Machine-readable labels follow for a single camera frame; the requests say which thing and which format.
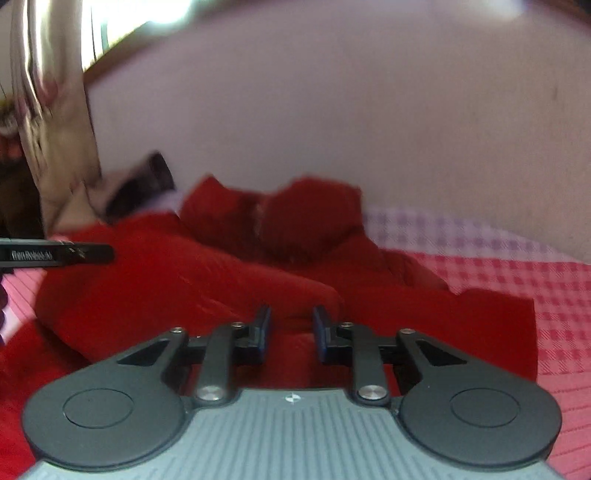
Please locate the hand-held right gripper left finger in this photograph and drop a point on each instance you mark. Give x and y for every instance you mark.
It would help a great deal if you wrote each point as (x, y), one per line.
(263, 333)

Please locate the brown wooden window frame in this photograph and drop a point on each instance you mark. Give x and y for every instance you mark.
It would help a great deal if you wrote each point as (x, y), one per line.
(115, 55)

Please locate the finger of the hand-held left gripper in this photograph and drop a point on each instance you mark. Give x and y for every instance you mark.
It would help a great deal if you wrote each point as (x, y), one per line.
(87, 254)

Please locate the pink checkered bedsheet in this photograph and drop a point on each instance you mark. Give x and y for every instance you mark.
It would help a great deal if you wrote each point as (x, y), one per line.
(517, 286)

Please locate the dark cloth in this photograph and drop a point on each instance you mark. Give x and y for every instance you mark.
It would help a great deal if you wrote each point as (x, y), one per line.
(143, 182)

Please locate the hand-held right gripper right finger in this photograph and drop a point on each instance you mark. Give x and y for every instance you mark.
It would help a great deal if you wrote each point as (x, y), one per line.
(320, 333)

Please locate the beige floral curtain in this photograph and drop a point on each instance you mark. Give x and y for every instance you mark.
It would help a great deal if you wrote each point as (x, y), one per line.
(51, 115)

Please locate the red padded jacket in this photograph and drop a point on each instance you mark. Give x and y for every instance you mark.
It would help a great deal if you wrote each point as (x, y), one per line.
(184, 272)

